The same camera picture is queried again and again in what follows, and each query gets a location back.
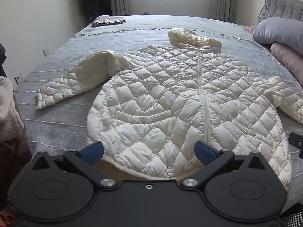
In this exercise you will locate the bed with grey checked blanket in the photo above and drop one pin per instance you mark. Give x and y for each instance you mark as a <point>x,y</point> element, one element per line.
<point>71,123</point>

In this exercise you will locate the pink pillow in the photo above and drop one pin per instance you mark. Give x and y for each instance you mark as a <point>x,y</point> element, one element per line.
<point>290,60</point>

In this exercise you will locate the fluffy white garment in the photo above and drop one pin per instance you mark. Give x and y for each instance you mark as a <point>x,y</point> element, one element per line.
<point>9,110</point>

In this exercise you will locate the blue-grey soft pillow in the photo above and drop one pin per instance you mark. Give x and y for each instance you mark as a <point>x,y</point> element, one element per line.
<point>277,31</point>

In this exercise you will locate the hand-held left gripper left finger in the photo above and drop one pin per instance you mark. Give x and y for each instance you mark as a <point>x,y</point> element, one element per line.
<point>93,151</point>

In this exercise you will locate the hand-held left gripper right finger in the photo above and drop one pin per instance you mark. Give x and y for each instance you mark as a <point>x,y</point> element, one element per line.
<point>205,152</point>

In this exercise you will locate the small pink cloth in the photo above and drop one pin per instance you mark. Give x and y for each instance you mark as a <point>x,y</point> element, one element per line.
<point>249,29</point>

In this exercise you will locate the grey quilted pillow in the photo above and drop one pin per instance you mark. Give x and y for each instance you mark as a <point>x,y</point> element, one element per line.
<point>283,8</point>

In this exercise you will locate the white quilted down jacket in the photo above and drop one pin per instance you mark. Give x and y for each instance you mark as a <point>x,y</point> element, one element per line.
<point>175,99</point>

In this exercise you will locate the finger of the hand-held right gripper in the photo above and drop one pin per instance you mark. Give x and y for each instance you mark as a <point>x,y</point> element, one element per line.
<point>296,143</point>

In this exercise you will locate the black white checked cloth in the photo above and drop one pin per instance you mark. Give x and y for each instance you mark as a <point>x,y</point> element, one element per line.
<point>293,220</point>

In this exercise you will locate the folded patterned cloth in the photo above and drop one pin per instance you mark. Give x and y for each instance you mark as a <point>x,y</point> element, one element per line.
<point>108,21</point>

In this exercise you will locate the brown cloth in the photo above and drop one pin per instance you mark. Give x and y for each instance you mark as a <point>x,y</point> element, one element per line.
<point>14,160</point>

